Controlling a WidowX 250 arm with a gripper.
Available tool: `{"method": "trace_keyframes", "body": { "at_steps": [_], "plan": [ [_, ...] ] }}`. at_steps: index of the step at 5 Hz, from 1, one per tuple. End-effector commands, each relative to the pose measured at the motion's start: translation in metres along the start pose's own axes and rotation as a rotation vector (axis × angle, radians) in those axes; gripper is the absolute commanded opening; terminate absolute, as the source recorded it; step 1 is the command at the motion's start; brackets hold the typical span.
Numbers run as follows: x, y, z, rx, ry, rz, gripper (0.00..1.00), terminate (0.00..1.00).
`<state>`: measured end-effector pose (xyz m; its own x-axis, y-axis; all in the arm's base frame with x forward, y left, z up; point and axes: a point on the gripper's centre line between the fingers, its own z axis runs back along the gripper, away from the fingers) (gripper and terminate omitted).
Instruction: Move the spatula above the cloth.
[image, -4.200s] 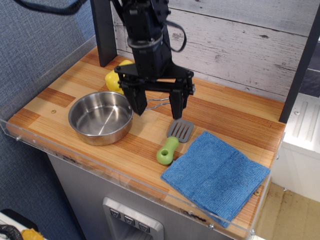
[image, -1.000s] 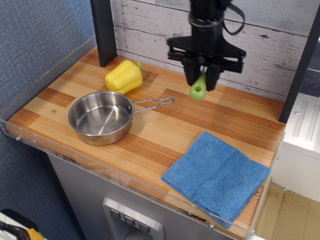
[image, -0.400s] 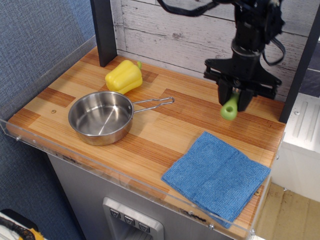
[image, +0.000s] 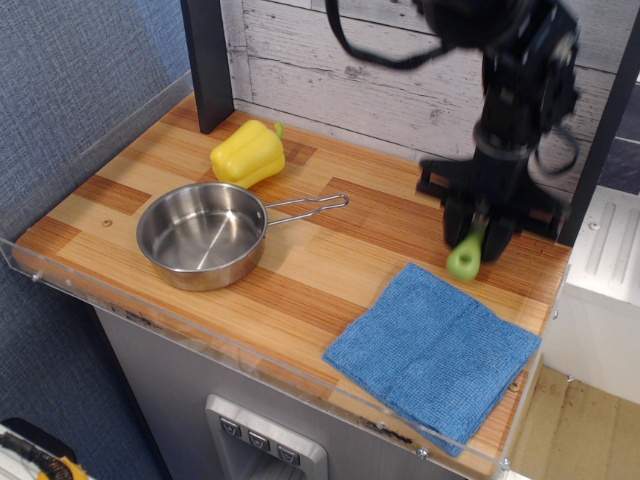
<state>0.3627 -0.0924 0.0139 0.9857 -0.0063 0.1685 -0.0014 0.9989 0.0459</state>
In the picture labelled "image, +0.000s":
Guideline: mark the green handled grey spatula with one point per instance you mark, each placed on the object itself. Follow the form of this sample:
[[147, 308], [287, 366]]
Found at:
[[464, 261]]

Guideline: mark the stainless steel pan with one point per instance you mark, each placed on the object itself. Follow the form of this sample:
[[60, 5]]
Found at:
[[208, 236]]

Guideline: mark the left dark frame post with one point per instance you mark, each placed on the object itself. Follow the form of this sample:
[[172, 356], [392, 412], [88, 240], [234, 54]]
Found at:
[[207, 50]]

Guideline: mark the silver dispenser button panel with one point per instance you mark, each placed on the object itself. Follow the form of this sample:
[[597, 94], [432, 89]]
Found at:
[[250, 446]]

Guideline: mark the grey toy fridge cabinet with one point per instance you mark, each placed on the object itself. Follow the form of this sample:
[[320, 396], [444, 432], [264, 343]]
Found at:
[[270, 363]]

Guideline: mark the clear acrylic table guard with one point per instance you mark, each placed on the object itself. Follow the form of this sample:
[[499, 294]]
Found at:
[[349, 221]]

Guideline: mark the dark frame post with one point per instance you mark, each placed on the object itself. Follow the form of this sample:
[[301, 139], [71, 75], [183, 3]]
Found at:
[[611, 118], [207, 50]]

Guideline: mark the yellow object bottom corner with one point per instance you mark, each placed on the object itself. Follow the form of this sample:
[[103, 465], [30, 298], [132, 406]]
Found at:
[[73, 471]]

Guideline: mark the white ridged side unit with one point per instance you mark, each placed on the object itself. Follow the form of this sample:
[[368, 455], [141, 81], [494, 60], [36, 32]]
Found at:
[[593, 335]]

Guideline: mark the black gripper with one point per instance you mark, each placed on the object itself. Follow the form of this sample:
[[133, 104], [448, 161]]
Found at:
[[495, 188]]

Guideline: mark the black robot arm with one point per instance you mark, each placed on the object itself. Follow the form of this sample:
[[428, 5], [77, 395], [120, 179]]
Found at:
[[529, 50]]

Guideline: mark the right dark frame post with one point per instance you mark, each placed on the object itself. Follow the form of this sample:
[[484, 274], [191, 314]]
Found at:
[[611, 118]]

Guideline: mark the yellow toy bell pepper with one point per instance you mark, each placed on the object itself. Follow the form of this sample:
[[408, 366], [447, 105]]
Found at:
[[251, 154]]

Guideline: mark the blue folded cloth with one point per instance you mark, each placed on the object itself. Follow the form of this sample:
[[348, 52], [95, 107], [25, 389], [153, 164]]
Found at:
[[434, 355]]

